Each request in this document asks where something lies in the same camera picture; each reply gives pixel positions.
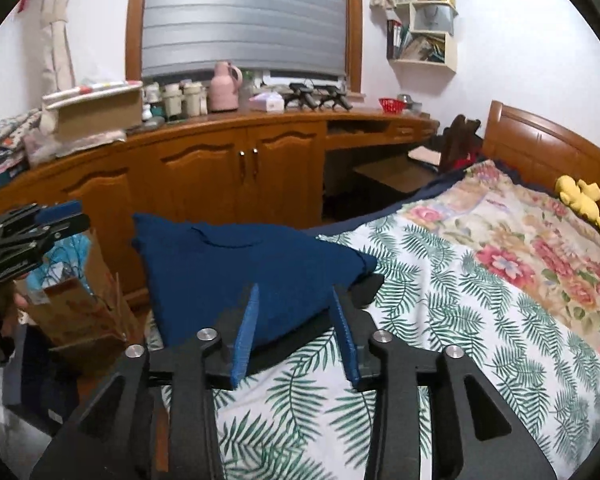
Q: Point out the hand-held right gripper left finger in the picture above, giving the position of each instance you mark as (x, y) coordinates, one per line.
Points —
(245, 340)

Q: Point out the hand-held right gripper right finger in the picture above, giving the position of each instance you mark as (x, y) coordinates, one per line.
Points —
(347, 345)

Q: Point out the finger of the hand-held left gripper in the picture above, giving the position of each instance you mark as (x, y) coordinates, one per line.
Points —
(55, 211)
(50, 235)

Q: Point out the navy blue suit jacket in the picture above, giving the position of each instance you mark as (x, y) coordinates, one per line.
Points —
(240, 260)

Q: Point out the person's left hand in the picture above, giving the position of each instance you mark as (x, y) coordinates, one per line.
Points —
(16, 307)

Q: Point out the light blue plastic bag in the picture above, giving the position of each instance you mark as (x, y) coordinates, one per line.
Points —
(70, 255)

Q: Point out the black folded jacket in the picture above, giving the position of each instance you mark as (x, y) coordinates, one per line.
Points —
(367, 290)

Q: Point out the floral fabric pile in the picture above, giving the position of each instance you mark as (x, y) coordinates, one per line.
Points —
(10, 155)

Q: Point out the large open cardboard box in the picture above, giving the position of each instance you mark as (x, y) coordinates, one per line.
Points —
(80, 310)

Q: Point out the flat cardboard box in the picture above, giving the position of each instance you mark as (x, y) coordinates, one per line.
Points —
(100, 117)

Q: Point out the dark blue storage box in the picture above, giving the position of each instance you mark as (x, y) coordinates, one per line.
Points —
(40, 385)

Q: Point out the white printed cloth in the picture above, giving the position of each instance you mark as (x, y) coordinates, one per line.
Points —
(90, 92)

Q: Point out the small white bottle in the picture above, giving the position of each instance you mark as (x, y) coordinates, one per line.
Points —
(152, 102)

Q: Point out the white jar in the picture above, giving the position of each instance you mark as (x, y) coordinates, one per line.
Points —
(195, 100)
(172, 102)

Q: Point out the wooden desk cabinet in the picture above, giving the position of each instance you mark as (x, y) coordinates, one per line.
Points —
(280, 160)

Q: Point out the pink jug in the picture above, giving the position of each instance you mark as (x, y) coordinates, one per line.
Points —
(225, 90)

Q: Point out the floral blanket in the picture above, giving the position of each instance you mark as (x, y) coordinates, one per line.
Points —
(530, 240)

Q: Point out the red cloth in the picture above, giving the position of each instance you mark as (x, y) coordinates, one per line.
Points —
(467, 161)

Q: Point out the red basket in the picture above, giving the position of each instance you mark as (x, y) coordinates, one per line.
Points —
(391, 105)

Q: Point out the spare black gripper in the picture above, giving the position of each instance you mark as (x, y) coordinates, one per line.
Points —
(302, 96)
(336, 97)

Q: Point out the metal bowl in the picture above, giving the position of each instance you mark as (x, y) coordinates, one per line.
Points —
(409, 102)

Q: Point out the grey window blind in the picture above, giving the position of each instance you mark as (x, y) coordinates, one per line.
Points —
(245, 20)

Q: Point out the yellow plush toy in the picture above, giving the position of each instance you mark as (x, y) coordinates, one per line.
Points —
(575, 195)

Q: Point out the wooden bed headboard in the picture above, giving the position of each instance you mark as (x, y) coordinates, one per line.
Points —
(530, 135)

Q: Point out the grey paper bag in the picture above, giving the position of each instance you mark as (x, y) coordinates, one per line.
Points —
(432, 19)

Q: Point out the wooden window frame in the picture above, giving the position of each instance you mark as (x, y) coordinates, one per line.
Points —
(135, 20)

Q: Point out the white wall shelf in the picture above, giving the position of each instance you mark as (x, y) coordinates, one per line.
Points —
(450, 55)

